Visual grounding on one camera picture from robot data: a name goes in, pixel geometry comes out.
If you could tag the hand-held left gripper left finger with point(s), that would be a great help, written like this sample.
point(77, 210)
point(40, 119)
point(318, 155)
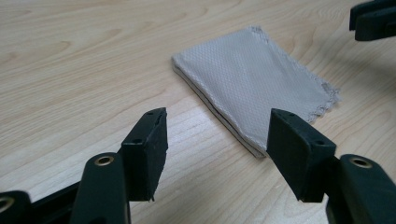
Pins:
point(146, 155)

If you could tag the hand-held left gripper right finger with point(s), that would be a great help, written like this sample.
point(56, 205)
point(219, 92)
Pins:
point(299, 152)

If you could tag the grey cloth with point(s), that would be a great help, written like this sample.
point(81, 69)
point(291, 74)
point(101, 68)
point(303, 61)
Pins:
point(246, 81)

